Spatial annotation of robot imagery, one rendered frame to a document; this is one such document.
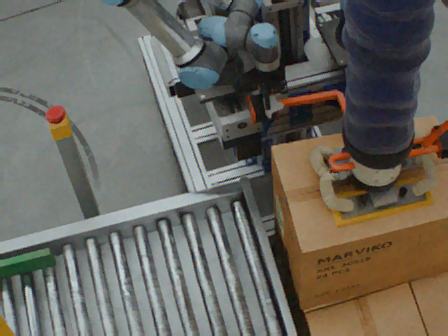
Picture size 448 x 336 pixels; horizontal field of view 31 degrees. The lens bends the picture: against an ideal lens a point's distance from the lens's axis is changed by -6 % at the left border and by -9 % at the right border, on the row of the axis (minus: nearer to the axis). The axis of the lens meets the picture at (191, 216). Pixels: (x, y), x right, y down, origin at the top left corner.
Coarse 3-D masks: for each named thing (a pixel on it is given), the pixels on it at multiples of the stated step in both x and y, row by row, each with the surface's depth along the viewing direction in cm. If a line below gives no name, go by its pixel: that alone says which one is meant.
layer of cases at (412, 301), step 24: (288, 288) 312; (384, 288) 285; (408, 288) 282; (432, 288) 281; (312, 312) 283; (336, 312) 281; (360, 312) 280; (384, 312) 279; (408, 312) 278; (432, 312) 276
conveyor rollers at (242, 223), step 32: (160, 224) 307; (192, 224) 305; (64, 256) 305; (96, 256) 303; (192, 256) 300; (224, 256) 297; (256, 256) 296; (0, 288) 301; (32, 288) 300; (96, 288) 296; (128, 288) 295; (256, 288) 290; (32, 320) 292; (64, 320) 293; (128, 320) 289; (160, 320) 287; (192, 320) 286
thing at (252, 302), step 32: (224, 224) 311; (128, 256) 309; (160, 256) 307; (64, 288) 305; (160, 288) 300; (192, 288) 299; (224, 288) 298; (96, 320) 296; (224, 320) 291; (256, 320) 290
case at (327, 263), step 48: (288, 144) 271; (336, 144) 269; (288, 192) 261; (336, 192) 259; (432, 192) 255; (288, 240) 278; (336, 240) 250; (384, 240) 254; (432, 240) 261; (336, 288) 275
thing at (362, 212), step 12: (360, 192) 256; (396, 192) 254; (408, 192) 254; (360, 204) 252; (372, 204) 253; (396, 204) 252; (408, 204) 252; (420, 204) 252; (432, 204) 252; (336, 216) 253; (348, 216) 252; (360, 216) 252; (372, 216) 251; (384, 216) 252
